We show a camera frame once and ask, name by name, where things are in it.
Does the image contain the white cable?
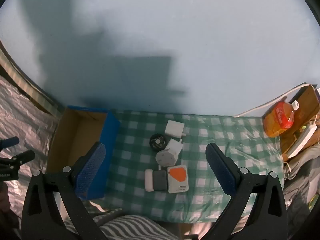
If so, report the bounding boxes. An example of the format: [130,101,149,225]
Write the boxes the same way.
[234,82,311,118]

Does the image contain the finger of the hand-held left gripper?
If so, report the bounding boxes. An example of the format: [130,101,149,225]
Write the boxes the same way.
[0,136,20,148]
[0,150,36,167]

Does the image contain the grey crumpled cloth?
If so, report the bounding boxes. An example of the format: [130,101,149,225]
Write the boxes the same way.
[282,150,320,212]

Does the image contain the orange drink bottle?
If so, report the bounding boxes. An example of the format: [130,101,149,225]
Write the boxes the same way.
[262,100,300,138]

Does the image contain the grey striped cloth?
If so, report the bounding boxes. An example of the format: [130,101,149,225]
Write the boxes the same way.
[64,214,181,240]

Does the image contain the dark grey power bank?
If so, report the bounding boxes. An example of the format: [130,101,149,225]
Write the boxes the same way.
[153,170,168,191]

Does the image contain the white power strip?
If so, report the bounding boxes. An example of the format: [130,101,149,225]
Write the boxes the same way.
[287,125,320,159]

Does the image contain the silver foil blanket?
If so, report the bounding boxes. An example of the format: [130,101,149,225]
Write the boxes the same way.
[0,75,61,218]

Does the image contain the blue cardboard box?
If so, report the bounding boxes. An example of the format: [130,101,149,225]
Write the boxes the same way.
[47,105,121,201]

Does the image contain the white octagonal travel adapter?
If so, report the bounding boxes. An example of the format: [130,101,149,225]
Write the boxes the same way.
[155,149,177,167]

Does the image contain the white charger with orange face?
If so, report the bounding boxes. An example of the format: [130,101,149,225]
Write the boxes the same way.
[166,165,188,194]

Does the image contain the black round disc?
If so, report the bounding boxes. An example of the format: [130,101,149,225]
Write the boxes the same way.
[149,133,166,151]

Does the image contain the wooden board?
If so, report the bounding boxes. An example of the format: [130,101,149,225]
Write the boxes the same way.
[280,84,320,156]

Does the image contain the white square charger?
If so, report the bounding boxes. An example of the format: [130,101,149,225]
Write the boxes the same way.
[165,139,183,158]
[164,120,187,139]

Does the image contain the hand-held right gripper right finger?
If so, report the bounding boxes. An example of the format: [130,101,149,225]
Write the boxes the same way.
[200,143,288,240]

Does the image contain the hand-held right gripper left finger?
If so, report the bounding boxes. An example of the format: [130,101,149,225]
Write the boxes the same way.
[21,142,108,240]

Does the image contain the green checked cloth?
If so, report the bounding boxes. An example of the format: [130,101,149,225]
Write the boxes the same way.
[82,110,286,224]

